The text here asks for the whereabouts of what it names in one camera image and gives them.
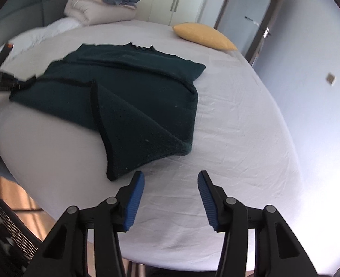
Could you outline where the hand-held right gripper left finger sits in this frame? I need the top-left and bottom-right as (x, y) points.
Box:
(23, 171), (145, 277)

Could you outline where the folded beige duvet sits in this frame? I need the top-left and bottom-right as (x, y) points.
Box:
(64, 0), (139, 25)

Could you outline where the dark green sweater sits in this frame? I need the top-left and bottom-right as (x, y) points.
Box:
(10, 42), (206, 182)

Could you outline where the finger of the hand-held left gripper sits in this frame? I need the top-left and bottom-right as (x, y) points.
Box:
(0, 43), (14, 74)
(0, 72), (38, 92)

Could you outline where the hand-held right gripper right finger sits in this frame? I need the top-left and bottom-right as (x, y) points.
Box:
(197, 170), (318, 277)

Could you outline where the dark-framed door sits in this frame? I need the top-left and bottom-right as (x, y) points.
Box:
(214, 0), (288, 67)

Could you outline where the grey upholstered headboard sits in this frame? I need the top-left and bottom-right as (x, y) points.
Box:
(0, 0), (81, 32)

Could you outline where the yellow pillow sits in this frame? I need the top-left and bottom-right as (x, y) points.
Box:
(172, 22), (239, 51)

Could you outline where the bed with white sheet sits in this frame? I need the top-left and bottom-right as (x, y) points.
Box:
(0, 20), (303, 271)

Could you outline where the black mesh chair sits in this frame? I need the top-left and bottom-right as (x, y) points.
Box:
(0, 198), (41, 272)

